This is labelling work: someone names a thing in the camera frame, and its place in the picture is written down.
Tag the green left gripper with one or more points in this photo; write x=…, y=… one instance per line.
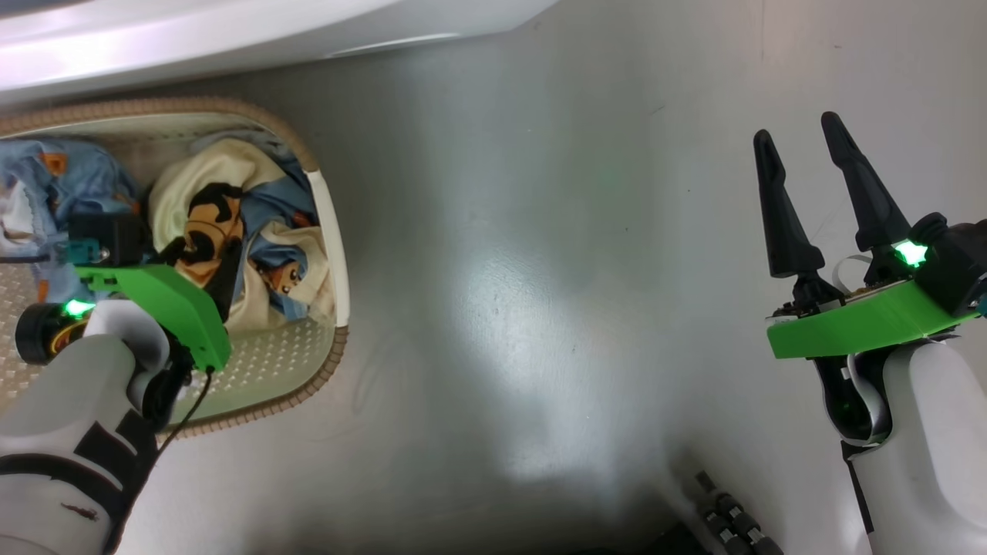
x=170, y=308

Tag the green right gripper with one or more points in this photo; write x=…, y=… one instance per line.
x=848, y=327

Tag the cream cartoon print garment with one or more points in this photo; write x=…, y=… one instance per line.
x=200, y=166

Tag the blue printed garment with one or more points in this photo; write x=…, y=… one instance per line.
x=77, y=173

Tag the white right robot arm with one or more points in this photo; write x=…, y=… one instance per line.
x=933, y=432

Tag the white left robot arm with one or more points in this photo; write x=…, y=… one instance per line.
x=62, y=401

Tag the white front-load washing machine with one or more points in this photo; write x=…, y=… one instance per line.
x=154, y=46

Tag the cream perforated laundry basket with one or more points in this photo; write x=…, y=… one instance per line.
x=270, y=362

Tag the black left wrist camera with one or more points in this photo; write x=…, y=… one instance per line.
x=108, y=239

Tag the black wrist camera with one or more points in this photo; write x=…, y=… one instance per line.
x=108, y=239
x=956, y=262

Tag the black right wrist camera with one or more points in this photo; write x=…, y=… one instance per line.
x=956, y=262

